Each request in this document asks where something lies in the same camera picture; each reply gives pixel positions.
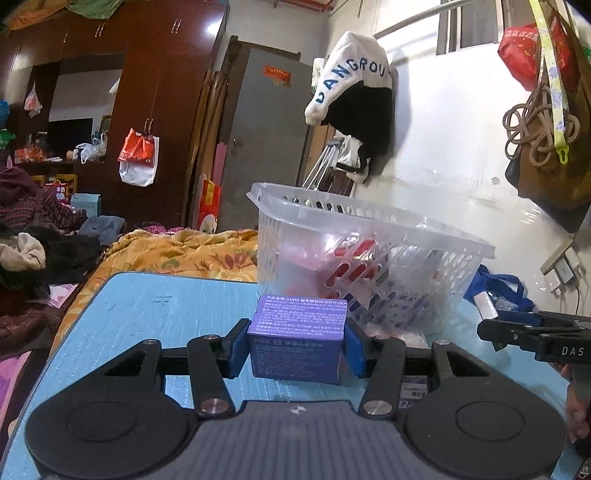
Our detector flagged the red gift packaging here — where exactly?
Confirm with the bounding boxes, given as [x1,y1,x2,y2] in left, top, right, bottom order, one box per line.
[198,179,223,232]

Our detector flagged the window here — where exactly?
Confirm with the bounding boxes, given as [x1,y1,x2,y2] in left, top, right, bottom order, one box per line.
[436,0,514,56]

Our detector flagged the red hanging bag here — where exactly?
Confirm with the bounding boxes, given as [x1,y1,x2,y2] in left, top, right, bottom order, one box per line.
[497,25,579,93]

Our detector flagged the beige cloth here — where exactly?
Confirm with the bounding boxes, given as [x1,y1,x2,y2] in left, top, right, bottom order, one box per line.
[0,232,47,271]

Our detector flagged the clear plastic basket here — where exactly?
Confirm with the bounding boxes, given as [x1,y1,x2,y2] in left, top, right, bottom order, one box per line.
[246,182,496,335]

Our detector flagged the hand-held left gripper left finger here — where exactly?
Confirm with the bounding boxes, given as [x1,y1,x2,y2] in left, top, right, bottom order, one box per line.
[98,318,253,420]

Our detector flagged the leaning wooden boards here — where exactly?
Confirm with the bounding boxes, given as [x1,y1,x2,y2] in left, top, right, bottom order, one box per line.
[188,69,232,228]

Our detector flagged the person's right hand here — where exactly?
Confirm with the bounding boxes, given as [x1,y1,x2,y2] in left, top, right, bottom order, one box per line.
[560,364,591,445]

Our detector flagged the black television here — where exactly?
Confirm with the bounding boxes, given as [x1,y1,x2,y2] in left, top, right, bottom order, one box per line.
[47,118,93,160]

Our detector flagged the grey door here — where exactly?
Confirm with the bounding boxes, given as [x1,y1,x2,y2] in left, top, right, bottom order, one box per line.
[225,45,315,232]

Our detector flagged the wall power strip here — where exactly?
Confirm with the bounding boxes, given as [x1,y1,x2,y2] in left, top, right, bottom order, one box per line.
[539,234,583,297]

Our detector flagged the brown wooden wardrobe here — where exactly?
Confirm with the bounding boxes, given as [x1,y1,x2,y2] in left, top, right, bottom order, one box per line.
[0,0,228,232]

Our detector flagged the metal crutches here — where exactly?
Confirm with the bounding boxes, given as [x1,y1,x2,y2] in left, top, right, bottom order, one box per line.
[301,137,343,191]

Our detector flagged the yellow-green lanyard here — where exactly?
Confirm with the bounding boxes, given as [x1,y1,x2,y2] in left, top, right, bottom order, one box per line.
[529,0,570,165]

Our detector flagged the red and white plastic bag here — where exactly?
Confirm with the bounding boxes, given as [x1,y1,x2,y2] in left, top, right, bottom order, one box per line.
[117,128,160,188]

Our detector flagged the crumpled clear plastic bag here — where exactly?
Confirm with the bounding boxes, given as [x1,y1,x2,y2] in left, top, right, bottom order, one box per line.
[364,322,431,350]

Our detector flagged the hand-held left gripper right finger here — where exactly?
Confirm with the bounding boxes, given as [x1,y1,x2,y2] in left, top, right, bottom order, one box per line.
[344,318,498,419]

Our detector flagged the white and black hanging jacket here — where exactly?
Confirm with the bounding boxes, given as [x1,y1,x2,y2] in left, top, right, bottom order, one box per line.
[304,31,399,184]

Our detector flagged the light blue carton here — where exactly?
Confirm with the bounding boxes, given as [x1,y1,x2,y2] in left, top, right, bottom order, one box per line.
[69,193,103,218]

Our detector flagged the pile of dark clothes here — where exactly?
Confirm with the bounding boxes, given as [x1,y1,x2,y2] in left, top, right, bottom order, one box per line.
[0,166,126,361]

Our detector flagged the pink board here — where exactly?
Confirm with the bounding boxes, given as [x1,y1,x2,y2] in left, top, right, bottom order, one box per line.
[213,143,228,186]

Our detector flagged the purple cube box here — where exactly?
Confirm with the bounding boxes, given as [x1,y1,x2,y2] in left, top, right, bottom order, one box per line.
[248,294,348,385]

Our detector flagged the green cloth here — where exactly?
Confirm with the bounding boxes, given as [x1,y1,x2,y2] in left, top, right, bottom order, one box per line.
[67,0,126,20]

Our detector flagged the yellow floral blanket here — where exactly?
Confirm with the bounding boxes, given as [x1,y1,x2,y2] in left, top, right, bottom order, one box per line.
[48,227,259,354]

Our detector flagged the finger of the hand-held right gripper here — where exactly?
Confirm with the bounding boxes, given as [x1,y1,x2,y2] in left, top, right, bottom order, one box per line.
[477,318,540,355]
[496,309,591,330]

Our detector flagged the purple and white flat box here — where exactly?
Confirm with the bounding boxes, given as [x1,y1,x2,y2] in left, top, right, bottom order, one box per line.
[398,375,433,410]

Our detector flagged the beige coiled rope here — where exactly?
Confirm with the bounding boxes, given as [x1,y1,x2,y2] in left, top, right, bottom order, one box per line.
[502,85,581,168]

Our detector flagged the small hanging plastic bag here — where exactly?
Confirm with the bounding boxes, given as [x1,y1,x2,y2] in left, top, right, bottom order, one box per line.
[23,82,44,119]

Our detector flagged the brown hanging bag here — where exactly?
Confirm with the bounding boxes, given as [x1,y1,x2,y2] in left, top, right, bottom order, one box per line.
[505,9,591,232]

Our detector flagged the blue fabric bag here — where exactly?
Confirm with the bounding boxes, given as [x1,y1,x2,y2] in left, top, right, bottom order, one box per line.
[463,264,536,315]

